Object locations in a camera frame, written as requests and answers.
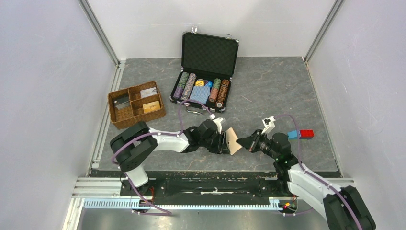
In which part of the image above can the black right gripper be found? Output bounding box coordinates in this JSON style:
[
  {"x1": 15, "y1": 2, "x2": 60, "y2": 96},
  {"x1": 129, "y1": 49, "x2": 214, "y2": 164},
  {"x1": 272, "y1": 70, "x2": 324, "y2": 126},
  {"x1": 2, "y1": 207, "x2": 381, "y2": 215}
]
[{"x1": 236, "y1": 129, "x2": 279, "y2": 161}]

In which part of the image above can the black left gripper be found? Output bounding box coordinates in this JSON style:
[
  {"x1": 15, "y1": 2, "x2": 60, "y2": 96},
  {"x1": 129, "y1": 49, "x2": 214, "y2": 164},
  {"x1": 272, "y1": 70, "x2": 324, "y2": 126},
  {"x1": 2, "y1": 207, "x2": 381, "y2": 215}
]
[{"x1": 200, "y1": 130, "x2": 230, "y2": 155}]

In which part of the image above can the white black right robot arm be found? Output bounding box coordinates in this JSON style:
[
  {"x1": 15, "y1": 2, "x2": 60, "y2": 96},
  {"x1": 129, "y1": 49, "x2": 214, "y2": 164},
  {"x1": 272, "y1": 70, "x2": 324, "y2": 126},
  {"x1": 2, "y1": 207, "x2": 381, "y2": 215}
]
[{"x1": 237, "y1": 129, "x2": 376, "y2": 230}]

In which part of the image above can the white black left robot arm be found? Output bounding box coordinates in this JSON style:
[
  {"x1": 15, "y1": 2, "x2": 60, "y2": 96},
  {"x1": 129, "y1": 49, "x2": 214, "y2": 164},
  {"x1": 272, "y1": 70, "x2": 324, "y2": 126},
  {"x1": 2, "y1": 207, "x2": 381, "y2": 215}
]
[{"x1": 110, "y1": 118, "x2": 230, "y2": 195}]

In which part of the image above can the blue playing card deck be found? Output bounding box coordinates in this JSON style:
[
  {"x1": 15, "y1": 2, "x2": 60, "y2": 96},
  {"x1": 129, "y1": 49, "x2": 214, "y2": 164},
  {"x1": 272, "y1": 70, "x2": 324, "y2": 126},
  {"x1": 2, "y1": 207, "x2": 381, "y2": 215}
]
[{"x1": 190, "y1": 86, "x2": 211, "y2": 104}]

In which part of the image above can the gold card in basket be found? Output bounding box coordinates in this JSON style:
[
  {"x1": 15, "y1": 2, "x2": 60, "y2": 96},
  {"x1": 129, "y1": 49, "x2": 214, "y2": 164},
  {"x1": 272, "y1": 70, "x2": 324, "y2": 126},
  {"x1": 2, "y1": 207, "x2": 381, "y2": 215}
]
[{"x1": 142, "y1": 101, "x2": 161, "y2": 114}]

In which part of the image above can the grey card in basket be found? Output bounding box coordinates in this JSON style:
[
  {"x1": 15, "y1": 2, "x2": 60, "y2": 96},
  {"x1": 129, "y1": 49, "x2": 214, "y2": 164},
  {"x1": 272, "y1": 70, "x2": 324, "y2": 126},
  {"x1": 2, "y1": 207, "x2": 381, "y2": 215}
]
[{"x1": 140, "y1": 87, "x2": 158, "y2": 98}]

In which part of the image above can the dark card in basket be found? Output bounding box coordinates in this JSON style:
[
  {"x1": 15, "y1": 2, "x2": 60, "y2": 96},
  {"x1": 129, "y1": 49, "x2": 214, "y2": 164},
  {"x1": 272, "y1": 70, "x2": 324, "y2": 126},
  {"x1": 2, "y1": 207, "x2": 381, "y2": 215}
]
[{"x1": 113, "y1": 94, "x2": 130, "y2": 110}]

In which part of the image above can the red green chip stack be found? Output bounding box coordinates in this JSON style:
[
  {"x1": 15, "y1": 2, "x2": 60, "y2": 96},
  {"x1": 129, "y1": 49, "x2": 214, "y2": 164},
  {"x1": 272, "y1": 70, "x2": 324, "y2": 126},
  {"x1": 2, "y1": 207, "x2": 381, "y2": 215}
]
[{"x1": 208, "y1": 78, "x2": 222, "y2": 103}]

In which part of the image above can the blue toy brick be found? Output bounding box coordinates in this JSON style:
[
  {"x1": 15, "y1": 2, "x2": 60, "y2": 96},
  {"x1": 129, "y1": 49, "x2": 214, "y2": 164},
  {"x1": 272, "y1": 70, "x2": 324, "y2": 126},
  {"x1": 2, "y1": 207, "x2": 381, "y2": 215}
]
[{"x1": 287, "y1": 130, "x2": 301, "y2": 139}]

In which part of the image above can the brown orange chip stack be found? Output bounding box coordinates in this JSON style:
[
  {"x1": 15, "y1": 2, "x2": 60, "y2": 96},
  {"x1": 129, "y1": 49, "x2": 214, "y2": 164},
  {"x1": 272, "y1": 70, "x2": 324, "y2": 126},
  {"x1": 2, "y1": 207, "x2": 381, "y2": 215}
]
[{"x1": 216, "y1": 79, "x2": 230, "y2": 108}]

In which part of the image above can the purple grey chip stack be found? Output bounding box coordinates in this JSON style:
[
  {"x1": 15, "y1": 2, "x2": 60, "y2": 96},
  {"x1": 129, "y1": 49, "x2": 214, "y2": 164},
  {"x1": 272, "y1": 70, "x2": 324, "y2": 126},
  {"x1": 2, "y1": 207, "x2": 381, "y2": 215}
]
[{"x1": 180, "y1": 73, "x2": 197, "y2": 100}]

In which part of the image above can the blue dealer button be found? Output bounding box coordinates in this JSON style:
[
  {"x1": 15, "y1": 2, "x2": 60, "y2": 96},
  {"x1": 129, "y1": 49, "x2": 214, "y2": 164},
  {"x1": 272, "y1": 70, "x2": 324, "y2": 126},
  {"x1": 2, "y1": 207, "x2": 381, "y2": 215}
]
[{"x1": 204, "y1": 81, "x2": 213, "y2": 89}]

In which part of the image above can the yellow dealer button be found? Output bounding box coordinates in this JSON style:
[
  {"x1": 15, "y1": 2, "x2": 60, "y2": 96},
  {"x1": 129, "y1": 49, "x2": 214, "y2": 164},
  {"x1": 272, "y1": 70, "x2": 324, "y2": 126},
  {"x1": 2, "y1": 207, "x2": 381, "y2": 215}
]
[{"x1": 195, "y1": 79, "x2": 205, "y2": 86}]

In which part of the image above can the red toy brick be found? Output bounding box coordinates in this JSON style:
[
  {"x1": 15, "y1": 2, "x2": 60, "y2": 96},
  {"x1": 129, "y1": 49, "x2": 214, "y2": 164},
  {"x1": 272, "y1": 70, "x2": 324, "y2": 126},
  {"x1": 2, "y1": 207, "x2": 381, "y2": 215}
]
[{"x1": 299, "y1": 129, "x2": 315, "y2": 139}]

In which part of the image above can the purple green chip stack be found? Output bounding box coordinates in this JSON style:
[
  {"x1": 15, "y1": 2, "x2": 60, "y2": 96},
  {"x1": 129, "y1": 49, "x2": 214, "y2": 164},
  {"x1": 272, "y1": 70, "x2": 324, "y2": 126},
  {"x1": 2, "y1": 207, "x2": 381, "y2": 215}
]
[{"x1": 173, "y1": 72, "x2": 189, "y2": 99}]

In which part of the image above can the brown woven divided basket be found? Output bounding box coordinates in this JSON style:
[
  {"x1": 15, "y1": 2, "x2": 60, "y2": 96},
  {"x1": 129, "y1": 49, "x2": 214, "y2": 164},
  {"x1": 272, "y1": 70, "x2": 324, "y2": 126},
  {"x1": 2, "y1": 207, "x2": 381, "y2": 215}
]
[{"x1": 107, "y1": 81, "x2": 166, "y2": 129}]

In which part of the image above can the black poker chip case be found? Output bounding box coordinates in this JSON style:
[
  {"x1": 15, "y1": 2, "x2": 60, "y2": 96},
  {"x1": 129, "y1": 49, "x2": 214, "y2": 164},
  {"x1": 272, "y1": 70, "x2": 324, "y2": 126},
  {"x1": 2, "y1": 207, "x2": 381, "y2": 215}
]
[{"x1": 169, "y1": 26, "x2": 239, "y2": 113}]

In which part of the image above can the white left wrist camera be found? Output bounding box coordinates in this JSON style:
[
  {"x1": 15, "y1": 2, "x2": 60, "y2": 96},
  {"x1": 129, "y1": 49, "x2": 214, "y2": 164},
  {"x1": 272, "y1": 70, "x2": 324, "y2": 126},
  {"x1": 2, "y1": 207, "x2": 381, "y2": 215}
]
[{"x1": 209, "y1": 114, "x2": 225, "y2": 133}]

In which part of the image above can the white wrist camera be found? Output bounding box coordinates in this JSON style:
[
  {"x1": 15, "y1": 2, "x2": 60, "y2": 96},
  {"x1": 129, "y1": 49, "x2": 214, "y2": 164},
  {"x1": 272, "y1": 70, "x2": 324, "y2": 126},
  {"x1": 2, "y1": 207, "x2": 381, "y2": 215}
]
[
  {"x1": 262, "y1": 116, "x2": 276, "y2": 135},
  {"x1": 209, "y1": 114, "x2": 225, "y2": 133}
]

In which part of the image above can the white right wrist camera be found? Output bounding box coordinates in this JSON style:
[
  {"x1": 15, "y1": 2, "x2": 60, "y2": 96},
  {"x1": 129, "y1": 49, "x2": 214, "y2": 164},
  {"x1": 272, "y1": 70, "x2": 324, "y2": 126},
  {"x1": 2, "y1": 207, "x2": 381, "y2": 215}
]
[{"x1": 262, "y1": 116, "x2": 276, "y2": 135}]

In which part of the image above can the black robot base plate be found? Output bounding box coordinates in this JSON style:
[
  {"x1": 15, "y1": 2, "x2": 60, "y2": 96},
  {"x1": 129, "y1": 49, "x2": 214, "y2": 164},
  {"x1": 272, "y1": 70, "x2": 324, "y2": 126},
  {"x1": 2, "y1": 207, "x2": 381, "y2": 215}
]
[{"x1": 120, "y1": 171, "x2": 296, "y2": 205}]

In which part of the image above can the white slotted cable duct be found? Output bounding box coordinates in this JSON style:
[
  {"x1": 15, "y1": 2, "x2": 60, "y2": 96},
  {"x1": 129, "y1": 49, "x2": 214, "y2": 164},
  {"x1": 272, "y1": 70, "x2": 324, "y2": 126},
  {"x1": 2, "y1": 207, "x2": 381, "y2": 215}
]
[{"x1": 83, "y1": 198, "x2": 282, "y2": 211}]

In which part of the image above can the right aluminium frame post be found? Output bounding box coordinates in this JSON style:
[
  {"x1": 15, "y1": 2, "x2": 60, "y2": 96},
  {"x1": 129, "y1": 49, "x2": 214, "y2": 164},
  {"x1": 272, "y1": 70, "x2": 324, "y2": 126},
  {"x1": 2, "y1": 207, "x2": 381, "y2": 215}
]
[{"x1": 303, "y1": 0, "x2": 345, "y2": 65}]

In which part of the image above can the aluminium frame post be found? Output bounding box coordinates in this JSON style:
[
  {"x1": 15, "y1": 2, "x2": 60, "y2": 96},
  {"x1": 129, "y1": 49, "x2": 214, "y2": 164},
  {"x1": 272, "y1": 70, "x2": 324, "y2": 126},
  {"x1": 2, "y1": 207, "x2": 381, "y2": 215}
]
[
  {"x1": 303, "y1": 0, "x2": 345, "y2": 65},
  {"x1": 78, "y1": 0, "x2": 120, "y2": 66}
]

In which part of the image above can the left aluminium frame post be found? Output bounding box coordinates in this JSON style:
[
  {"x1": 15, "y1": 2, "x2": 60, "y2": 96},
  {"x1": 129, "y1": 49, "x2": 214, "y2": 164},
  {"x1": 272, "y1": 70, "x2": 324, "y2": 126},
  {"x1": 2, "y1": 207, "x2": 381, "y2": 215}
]
[{"x1": 78, "y1": 0, "x2": 120, "y2": 66}]

